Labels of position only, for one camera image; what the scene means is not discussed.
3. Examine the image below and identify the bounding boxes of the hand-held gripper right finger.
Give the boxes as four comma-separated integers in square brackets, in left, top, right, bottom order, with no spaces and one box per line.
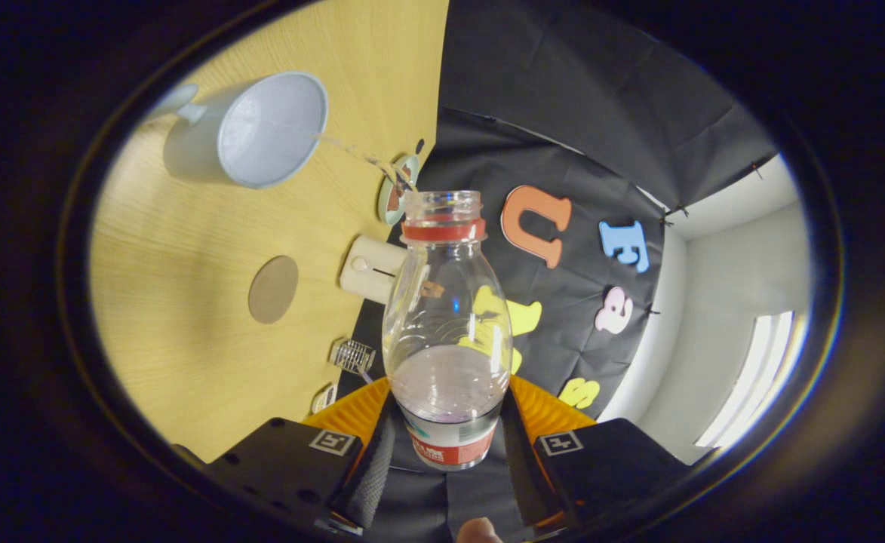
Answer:
[499,375,690,529]

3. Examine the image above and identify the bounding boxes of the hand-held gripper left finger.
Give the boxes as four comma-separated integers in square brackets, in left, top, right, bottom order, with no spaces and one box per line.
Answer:
[204,377,398,530]

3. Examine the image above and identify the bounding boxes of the clear plastic juice bottle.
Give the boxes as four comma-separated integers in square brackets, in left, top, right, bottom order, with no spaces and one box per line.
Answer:
[382,190,515,472]

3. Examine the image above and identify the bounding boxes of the round brown coaster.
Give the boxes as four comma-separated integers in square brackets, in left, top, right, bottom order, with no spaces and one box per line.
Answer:
[248,255,300,325]

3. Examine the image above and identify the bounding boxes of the white cup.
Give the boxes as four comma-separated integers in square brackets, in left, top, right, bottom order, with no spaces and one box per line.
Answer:
[144,72,330,189]

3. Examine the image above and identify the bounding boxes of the white toaster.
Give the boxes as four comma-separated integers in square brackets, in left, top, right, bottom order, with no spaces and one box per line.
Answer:
[339,235,409,306]

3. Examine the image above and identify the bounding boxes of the large ceiling light panel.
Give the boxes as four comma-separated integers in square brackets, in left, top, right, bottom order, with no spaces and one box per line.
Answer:
[695,311,809,449]

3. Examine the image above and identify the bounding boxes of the pale green plate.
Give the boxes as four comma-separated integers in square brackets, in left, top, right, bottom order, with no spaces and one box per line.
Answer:
[378,155,420,227]

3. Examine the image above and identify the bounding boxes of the wooden table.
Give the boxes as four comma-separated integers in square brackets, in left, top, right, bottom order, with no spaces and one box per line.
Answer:
[89,0,450,462]

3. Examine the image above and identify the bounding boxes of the metal wire basket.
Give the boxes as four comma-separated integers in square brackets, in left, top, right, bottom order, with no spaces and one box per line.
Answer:
[330,339,376,376]

